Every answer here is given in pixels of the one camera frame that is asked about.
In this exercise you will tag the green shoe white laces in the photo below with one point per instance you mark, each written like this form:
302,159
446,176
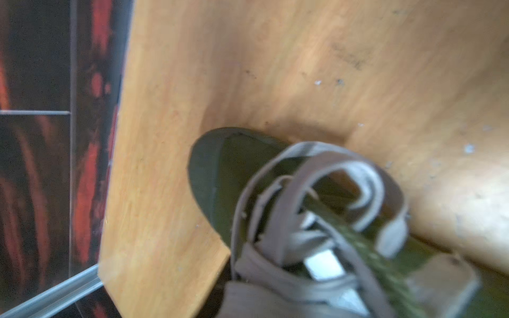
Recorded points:
315,230

